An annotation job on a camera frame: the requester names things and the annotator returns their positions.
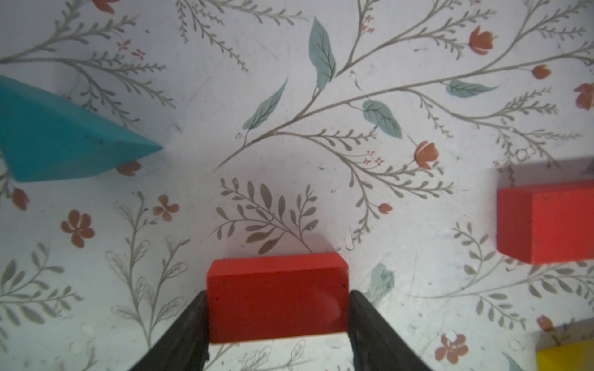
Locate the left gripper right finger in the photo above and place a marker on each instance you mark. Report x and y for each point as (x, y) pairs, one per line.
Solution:
(375, 344)

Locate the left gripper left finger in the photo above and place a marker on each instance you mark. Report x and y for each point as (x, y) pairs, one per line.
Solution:
(184, 346)

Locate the red block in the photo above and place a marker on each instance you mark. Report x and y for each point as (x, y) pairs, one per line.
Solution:
(546, 224)
(277, 297)

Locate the yellow rectangular block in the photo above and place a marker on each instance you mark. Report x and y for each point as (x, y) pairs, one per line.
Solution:
(571, 357)

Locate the teal triangular block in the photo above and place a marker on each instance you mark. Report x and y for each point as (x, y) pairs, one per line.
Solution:
(45, 137)

